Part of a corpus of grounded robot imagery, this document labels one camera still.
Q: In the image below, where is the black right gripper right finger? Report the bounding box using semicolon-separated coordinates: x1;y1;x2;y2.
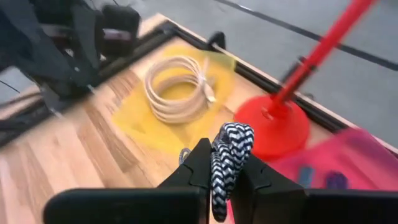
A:
231;154;307;224

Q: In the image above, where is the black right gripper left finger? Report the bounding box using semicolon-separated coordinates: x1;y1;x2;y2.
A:
157;138;213;224

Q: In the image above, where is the teal black braided usb cable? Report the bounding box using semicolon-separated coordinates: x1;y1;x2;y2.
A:
298;166;315;187

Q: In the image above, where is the black white braided usb cable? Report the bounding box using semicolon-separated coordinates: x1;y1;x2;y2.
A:
178;122;255;223

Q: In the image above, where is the cream usb cable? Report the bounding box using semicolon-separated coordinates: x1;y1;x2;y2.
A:
143;55;218;124

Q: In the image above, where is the purple braided usb cable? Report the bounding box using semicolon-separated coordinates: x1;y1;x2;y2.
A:
325;170;349;190

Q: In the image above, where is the red desk lamp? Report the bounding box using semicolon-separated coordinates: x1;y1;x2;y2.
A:
233;0;379;161

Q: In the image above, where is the yellow translucent plastic bin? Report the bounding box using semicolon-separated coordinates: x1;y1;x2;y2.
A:
111;43;237;156

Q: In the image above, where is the pink translucent plastic bin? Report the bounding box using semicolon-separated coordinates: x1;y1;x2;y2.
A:
226;127;398;224

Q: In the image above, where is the black clamp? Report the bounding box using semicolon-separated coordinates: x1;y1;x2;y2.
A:
207;30;227;50

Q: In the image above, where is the black table edge rail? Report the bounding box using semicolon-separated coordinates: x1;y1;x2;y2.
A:
0;18;398;156

